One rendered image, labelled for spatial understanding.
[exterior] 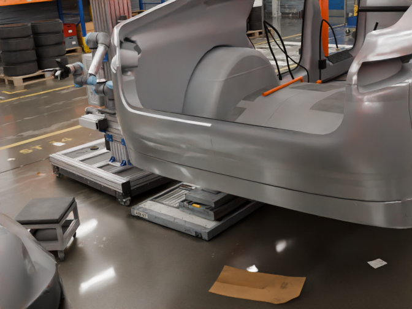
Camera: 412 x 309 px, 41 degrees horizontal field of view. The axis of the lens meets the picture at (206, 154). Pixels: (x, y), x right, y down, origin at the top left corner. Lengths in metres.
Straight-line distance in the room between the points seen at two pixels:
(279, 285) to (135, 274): 0.97
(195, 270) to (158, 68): 1.36
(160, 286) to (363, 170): 1.74
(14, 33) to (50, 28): 0.76
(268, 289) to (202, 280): 0.44
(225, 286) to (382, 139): 1.62
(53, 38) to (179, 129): 8.87
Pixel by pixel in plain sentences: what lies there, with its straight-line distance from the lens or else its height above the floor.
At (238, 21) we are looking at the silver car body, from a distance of 4.18.
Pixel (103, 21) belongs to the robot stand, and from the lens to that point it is 4.90.
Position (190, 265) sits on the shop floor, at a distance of 3.81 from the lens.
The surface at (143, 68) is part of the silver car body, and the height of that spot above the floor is 1.35.
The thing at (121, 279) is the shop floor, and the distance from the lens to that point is 3.76.
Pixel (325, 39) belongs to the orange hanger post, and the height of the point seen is 1.05.
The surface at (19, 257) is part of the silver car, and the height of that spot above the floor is 1.40.
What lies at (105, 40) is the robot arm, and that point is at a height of 1.40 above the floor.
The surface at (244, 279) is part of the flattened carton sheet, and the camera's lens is 3.59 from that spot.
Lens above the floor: 1.93
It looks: 19 degrees down
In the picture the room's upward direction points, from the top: 4 degrees counter-clockwise
